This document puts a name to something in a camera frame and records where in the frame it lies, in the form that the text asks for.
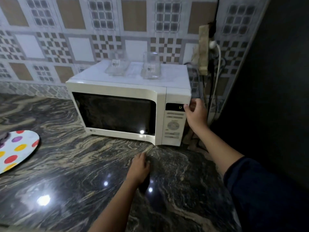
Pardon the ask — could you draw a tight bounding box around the person's right hand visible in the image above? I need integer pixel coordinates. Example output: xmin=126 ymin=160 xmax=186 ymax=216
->
xmin=183 ymin=98 xmax=209 ymax=134

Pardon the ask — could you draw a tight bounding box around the person's left hand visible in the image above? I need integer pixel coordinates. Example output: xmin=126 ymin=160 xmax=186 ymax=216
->
xmin=126 ymin=152 xmax=151 ymax=187

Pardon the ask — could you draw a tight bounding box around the clear plastic container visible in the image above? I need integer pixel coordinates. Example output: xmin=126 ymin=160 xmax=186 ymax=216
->
xmin=140 ymin=51 xmax=162 ymax=80
xmin=104 ymin=51 xmax=130 ymax=77

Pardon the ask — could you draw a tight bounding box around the white microwave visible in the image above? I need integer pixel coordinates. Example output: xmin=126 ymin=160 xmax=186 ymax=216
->
xmin=65 ymin=59 xmax=192 ymax=147

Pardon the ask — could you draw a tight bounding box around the silver refrigerator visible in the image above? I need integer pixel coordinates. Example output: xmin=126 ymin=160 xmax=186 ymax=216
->
xmin=209 ymin=0 xmax=309 ymax=191

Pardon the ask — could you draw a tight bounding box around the white polka dot plate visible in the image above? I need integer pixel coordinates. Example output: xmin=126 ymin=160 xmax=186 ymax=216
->
xmin=0 ymin=130 xmax=41 ymax=176

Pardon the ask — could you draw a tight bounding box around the person's left forearm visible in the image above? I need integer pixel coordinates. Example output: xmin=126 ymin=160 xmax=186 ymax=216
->
xmin=88 ymin=180 xmax=142 ymax=232

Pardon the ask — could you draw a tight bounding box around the person's right forearm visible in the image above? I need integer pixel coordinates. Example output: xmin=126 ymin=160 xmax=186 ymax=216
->
xmin=194 ymin=125 xmax=245 ymax=177

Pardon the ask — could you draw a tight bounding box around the beige power strip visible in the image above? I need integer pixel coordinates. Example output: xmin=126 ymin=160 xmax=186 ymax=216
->
xmin=192 ymin=24 xmax=211 ymax=76

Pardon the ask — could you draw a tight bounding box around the dark blue shirt sleeve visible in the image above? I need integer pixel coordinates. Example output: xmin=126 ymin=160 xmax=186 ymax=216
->
xmin=223 ymin=156 xmax=309 ymax=232

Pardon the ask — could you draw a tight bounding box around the black hanging cable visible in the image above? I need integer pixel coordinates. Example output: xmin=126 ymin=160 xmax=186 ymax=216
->
xmin=212 ymin=0 xmax=220 ymax=31

